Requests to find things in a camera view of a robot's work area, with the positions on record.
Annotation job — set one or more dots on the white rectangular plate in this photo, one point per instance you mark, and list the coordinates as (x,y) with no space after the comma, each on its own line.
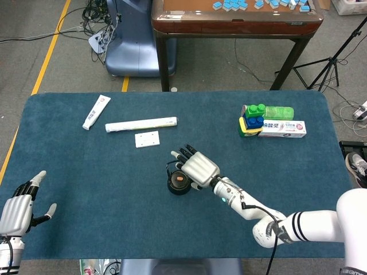
(147,139)

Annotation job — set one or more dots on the white mahjong tile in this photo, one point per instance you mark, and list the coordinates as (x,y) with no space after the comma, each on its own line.
(292,3)

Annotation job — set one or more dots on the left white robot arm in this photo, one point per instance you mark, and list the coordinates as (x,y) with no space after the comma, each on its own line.
(7,255)

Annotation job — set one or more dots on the blue building block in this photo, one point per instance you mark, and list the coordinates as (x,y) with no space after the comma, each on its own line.
(254,122)

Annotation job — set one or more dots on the white power adapter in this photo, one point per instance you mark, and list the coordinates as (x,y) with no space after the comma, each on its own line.
(359,112)

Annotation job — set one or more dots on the white power strip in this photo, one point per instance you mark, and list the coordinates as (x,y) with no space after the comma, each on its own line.
(94,43)

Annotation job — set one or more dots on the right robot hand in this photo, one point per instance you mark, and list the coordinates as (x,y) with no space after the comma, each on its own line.
(200,169)

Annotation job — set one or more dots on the long white box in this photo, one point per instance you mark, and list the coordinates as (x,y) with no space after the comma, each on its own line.
(140,124)

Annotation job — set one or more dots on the black teapot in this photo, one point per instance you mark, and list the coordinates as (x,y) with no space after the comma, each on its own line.
(177,191)

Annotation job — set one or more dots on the white toothpaste box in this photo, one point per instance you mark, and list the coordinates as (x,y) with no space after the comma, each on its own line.
(282,129)

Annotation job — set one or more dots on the brown mahjong table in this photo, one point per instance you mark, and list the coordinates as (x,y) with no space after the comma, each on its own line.
(229,26)

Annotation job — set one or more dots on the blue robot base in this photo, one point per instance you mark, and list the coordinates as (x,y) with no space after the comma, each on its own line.
(132,43)

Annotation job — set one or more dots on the white storage box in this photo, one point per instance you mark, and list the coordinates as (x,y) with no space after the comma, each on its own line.
(351,7)

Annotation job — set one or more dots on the colourful plastic package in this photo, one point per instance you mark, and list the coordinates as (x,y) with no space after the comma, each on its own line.
(91,267)

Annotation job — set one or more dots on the small black lid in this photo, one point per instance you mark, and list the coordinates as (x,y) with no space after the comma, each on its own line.
(176,182)

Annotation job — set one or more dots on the green translucent soap box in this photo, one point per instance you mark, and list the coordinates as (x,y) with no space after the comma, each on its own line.
(279,113)

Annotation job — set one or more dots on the blue mahjong tile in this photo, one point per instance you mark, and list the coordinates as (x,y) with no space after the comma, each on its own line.
(304,7)
(258,3)
(217,5)

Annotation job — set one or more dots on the teal blue felt tablecloth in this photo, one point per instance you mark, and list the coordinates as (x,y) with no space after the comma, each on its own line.
(129,229)

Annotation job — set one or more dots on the grey sneaker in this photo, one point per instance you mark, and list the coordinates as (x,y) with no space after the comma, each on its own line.
(357,169)

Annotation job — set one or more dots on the grey blue robot chest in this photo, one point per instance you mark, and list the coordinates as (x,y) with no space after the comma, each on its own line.
(180,267)

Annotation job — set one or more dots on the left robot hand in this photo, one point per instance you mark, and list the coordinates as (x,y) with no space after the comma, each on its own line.
(15,213)

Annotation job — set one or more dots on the black tripod stand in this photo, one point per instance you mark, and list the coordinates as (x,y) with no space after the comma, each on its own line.
(330,60)

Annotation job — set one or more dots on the white toothpaste tube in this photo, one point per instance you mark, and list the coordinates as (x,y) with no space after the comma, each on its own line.
(96,111)

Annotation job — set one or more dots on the green building block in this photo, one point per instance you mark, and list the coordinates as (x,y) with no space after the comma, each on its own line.
(255,110)

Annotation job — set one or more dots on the yellow green sponge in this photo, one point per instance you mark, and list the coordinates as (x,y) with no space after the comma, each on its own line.
(246,133)

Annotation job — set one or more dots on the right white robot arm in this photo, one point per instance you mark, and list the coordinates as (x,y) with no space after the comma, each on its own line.
(309,226)

